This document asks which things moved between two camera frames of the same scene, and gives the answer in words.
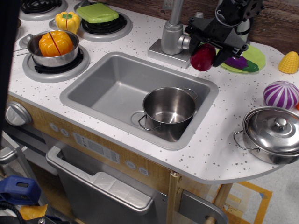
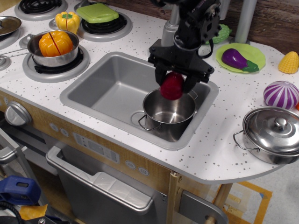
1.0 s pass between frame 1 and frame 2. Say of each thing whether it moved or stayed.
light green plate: stayed
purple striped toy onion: stayed
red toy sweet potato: moved
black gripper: moved
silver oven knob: stayed
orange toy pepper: stayed
